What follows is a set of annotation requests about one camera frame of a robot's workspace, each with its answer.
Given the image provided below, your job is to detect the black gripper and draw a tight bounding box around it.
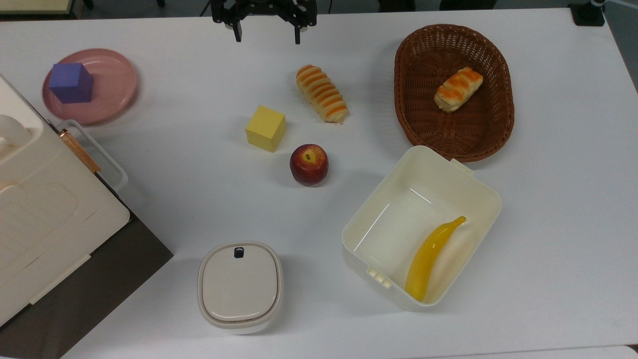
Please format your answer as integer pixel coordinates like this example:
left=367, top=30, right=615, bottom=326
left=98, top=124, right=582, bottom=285
left=209, top=0, right=318, bottom=45

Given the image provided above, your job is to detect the yellow cube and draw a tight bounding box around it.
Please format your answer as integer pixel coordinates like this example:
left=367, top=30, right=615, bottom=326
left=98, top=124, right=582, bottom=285
left=245, top=105, right=288, bottom=153

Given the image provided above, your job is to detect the purple cube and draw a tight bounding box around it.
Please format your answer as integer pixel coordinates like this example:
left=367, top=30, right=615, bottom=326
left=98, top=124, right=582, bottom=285
left=48, top=62, right=95, bottom=105

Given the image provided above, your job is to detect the long striped bread roll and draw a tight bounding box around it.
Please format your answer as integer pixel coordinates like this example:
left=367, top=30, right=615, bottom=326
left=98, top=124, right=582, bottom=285
left=296, top=64, right=349, bottom=124

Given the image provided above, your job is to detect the red apple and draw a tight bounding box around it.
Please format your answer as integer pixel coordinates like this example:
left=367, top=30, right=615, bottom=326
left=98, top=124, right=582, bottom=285
left=290, top=144, right=329, bottom=187

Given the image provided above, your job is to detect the pink round plate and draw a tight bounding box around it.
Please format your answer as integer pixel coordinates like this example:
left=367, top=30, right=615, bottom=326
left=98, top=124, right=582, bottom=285
left=42, top=48, right=139, bottom=126

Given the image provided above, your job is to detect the short glazed bread bun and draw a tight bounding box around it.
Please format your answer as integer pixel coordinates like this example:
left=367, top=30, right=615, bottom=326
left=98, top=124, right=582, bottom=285
left=434, top=67, right=484, bottom=113

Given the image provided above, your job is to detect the copper latch bar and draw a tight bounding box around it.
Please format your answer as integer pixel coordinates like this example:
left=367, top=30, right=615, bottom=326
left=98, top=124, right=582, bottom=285
left=59, top=129, right=102, bottom=174

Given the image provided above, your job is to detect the cream open plastic box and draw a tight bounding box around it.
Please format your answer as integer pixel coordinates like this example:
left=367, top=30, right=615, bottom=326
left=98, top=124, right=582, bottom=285
left=341, top=145, right=502, bottom=308

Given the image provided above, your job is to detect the brown wicker basket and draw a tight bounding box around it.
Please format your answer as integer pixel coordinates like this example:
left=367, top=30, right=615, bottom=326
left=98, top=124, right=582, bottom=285
left=394, top=24, right=515, bottom=163

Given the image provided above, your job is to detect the small beige lidded container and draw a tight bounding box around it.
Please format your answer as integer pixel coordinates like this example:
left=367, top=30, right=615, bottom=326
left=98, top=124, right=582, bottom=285
left=197, top=241, right=284, bottom=332

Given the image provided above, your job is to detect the yellow banana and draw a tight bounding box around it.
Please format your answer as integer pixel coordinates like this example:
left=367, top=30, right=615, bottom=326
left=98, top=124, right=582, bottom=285
left=404, top=215, right=468, bottom=303

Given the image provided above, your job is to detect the large cream cooler box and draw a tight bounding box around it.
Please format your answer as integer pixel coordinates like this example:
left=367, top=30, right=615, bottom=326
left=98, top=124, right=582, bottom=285
left=0, top=75, right=131, bottom=328

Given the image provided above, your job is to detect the dark brown base board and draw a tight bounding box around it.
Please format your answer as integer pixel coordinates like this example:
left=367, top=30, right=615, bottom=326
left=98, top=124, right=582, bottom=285
left=0, top=172, right=174, bottom=359

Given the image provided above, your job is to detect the black stand base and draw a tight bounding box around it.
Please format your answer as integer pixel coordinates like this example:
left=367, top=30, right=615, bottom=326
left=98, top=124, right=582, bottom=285
left=569, top=0, right=607, bottom=27

